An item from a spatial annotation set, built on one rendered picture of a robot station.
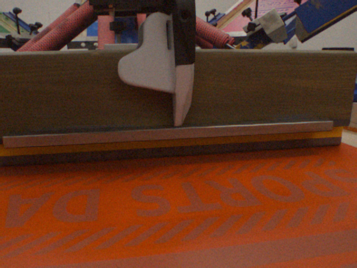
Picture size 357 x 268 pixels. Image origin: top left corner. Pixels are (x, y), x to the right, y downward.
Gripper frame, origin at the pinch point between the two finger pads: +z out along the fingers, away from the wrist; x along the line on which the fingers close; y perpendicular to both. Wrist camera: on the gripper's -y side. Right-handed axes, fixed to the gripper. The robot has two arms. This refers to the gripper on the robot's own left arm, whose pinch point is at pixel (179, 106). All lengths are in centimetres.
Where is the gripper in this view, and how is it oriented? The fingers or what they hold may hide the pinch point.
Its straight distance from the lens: 30.3
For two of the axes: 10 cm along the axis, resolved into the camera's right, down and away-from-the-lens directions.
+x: 1.9, 2.4, -9.5
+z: 0.4, 9.7, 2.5
